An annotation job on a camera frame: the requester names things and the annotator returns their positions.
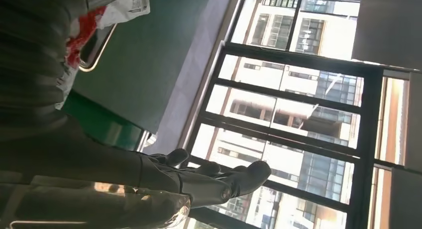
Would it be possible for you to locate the green conveyor belt machine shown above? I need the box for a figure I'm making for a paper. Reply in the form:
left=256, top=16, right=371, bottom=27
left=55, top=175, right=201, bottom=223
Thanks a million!
left=62, top=90, right=154, bottom=152

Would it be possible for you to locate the black window frame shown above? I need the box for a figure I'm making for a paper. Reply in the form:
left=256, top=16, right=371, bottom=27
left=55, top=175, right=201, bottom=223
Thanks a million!
left=178, top=0, right=422, bottom=229

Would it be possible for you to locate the dark green table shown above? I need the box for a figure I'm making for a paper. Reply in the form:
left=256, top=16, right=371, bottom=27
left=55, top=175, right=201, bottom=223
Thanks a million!
left=72, top=0, right=213, bottom=134

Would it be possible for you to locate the pale building outside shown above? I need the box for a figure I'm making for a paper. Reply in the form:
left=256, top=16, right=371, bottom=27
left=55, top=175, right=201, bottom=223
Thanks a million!
left=189, top=0, right=411, bottom=229

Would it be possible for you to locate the electronic scale with steel tray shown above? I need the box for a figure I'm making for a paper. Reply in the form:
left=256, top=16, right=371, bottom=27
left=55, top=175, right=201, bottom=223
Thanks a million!
left=78, top=23, right=118, bottom=73

